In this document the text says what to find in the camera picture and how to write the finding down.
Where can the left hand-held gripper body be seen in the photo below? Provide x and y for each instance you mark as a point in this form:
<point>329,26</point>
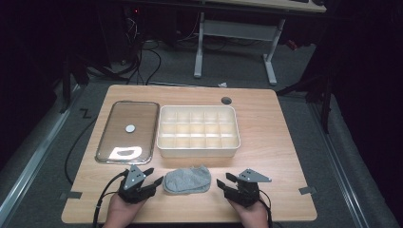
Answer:
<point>134,178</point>

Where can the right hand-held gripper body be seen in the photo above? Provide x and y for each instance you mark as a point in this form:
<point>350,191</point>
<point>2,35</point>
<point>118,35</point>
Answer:
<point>248,190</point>

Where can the gray sock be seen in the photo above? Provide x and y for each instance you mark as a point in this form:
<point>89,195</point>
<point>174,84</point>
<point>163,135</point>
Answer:
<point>187,180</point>

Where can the person's right hand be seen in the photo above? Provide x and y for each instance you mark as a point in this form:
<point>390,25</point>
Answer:
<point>252,217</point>

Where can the person's left hand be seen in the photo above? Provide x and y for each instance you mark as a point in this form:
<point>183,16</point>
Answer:
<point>122,212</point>

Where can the transparent plastic box lid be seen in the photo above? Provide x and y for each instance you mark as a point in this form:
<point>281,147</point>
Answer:
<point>126,142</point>

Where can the white divided storage box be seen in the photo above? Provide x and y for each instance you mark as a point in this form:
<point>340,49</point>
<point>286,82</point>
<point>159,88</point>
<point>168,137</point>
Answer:
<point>196,153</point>

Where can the gray tape piece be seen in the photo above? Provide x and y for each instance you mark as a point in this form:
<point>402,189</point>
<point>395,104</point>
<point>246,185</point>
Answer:
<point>307,190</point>
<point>71,195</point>

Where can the dark round table grommet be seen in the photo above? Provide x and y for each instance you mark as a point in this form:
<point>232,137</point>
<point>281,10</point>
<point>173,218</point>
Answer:
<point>226,100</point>

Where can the white paper scrap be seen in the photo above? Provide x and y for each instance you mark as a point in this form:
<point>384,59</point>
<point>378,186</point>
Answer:
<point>222,85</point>

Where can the black metal stand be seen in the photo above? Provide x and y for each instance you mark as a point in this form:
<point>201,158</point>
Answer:
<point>67,85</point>
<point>323,95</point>

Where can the white-framed desk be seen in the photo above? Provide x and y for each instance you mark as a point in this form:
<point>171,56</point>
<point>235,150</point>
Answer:
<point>236,30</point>

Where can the metal floor rail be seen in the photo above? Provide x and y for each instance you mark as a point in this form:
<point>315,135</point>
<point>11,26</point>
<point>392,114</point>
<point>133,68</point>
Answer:
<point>339,171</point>
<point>31,161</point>

